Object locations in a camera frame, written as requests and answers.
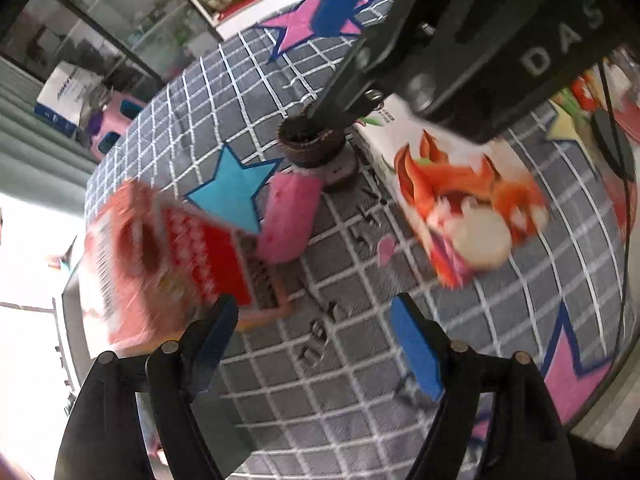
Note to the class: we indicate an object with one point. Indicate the colourful printed cloth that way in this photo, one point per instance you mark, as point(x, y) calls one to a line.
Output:
point(580, 92)

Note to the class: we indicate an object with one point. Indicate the grey-green curtain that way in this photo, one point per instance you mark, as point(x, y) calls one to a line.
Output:
point(40, 160)

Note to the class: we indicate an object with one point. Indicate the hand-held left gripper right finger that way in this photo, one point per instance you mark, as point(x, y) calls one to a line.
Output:
point(415, 350)

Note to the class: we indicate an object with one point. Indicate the fox printed box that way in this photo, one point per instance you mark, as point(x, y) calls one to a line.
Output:
point(465, 210)

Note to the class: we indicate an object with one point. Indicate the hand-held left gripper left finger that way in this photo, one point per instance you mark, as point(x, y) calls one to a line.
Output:
point(215, 345)

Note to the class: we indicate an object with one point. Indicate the white and blue cardboard box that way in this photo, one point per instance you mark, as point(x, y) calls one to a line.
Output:
point(67, 97)

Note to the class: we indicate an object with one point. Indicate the pink plastic stool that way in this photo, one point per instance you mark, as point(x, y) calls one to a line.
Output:
point(117, 125)

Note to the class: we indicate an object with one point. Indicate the grey checked star blanket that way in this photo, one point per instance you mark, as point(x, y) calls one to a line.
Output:
point(350, 385)

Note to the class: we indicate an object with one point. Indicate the glass door cabinet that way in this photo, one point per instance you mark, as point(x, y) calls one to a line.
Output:
point(115, 15)

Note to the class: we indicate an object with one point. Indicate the red cardboard box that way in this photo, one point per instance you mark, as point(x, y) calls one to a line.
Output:
point(175, 270)

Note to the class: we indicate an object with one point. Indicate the pink sponge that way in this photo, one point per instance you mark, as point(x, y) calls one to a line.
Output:
point(290, 220)

